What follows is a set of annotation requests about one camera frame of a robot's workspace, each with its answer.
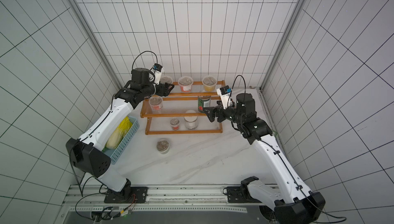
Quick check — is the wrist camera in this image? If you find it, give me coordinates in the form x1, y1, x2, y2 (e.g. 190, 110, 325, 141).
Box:
150, 64, 163, 85
216, 86, 233, 110

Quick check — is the blue plastic basket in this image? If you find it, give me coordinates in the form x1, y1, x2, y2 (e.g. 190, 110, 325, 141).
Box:
102, 115, 140, 165

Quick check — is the orange-red label seed jar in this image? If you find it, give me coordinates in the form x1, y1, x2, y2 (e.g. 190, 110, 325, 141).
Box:
160, 75, 173, 84

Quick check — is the watermelon seed tin can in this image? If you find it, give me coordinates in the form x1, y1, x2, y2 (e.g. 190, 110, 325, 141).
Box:
198, 96, 211, 113

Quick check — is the small red jar bottom shelf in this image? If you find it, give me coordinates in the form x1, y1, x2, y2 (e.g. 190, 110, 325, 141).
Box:
170, 117, 180, 131

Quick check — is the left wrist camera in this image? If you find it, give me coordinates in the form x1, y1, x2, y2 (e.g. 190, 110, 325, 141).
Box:
150, 64, 163, 85

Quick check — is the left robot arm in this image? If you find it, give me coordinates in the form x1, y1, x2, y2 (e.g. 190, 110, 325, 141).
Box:
66, 64, 174, 203

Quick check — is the red label seed jar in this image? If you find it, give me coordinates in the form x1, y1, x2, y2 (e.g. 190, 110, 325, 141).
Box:
178, 76, 194, 93

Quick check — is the yellow label seed jar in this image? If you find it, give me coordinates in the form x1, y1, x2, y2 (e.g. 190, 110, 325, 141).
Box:
202, 75, 218, 92

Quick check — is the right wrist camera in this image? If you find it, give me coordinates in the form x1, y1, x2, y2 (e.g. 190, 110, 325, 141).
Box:
216, 86, 233, 110

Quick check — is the yellow-green napa cabbage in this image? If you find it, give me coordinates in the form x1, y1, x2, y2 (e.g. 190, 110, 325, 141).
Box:
105, 116, 132, 149

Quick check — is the wooden three-tier shelf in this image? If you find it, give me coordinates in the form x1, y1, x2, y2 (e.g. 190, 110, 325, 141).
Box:
140, 81, 223, 135

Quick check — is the green snack packet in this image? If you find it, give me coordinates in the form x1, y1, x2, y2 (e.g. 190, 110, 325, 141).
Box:
272, 131, 279, 139

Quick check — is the metal base rail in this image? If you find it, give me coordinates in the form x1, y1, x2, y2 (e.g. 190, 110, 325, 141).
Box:
60, 181, 298, 217

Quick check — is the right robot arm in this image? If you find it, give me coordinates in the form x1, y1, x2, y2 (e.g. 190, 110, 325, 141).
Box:
203, 93, 326, 224

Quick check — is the white lidded glass jar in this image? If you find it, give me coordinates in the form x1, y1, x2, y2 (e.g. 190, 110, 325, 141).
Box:
184, 110, 198, 130

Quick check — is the small red jar middle shelf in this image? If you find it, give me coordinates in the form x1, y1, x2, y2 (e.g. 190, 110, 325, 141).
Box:
149, 96, 163, 111

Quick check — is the small red jar shelf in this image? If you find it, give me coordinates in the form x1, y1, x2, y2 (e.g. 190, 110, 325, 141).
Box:
149, 96, 163, 111
170, 117, 180, 131

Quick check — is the green label seed jar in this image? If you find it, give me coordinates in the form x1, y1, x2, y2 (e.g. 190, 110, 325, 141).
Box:
157, 140, 170, 154

